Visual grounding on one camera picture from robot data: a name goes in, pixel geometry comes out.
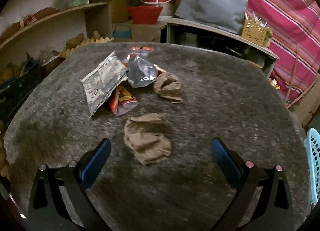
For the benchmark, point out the clear orange-topped plastic bag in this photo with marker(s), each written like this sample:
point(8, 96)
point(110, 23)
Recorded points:
point(136, 51)

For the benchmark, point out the yellow egg tray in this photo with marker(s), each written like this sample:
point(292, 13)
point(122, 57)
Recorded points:
point(67, 52)

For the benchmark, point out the grey metal shelf table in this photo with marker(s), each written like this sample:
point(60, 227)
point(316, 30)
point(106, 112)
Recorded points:
point(194, 34)

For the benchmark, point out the silver foil chip bag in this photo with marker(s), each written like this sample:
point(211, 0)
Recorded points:
point(141, 72)

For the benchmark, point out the grey fabric cover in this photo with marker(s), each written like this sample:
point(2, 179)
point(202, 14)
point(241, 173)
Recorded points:
point(228, 15)

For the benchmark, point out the orange snack packet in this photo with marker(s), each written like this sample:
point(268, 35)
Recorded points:
point(122, 101)

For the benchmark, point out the light blue laundry basket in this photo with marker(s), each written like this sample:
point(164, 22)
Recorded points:
point(311, 145)

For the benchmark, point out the wooden wall shelf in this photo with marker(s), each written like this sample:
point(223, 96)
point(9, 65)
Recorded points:
point(49, 18)

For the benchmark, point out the yellow woven basket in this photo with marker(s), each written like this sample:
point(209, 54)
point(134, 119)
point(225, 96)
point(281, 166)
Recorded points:
point(256, 31)

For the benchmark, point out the cardboard box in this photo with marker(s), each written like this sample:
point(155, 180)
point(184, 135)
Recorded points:
point(139, 33)

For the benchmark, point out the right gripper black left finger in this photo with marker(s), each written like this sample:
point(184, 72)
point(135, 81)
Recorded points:
point(47, 210)

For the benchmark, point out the striped pink curtain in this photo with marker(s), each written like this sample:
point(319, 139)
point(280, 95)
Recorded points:
point(295, 27)

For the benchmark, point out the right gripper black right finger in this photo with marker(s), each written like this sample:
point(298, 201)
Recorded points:
point(274, 210)

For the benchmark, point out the red plastic basin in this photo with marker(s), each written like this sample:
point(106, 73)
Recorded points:
point(144, 15)

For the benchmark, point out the brown paper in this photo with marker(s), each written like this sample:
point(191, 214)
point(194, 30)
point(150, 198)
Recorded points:
point(143, 135)
point(169, 87)

